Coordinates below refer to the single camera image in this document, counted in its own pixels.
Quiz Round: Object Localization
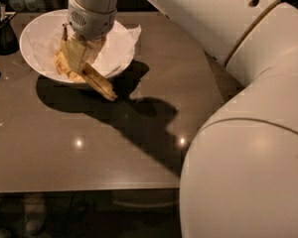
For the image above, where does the black mesh utensil holder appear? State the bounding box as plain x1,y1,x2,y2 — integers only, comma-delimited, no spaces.
0,2,20,57

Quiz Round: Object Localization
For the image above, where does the white paper liner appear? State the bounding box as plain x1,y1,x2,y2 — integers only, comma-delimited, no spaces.
28,13,143,79

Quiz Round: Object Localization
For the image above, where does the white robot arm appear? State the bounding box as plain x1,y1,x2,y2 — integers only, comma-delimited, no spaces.
69,0,298,238

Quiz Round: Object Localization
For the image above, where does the left spotted banana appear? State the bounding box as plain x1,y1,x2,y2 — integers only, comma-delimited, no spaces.
54,49,83,82

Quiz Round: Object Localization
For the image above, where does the white bowl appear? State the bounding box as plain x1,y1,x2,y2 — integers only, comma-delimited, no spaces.
19,9,137,87

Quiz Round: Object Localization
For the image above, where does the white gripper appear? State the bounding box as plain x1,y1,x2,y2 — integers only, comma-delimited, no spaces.
61,0,117,74

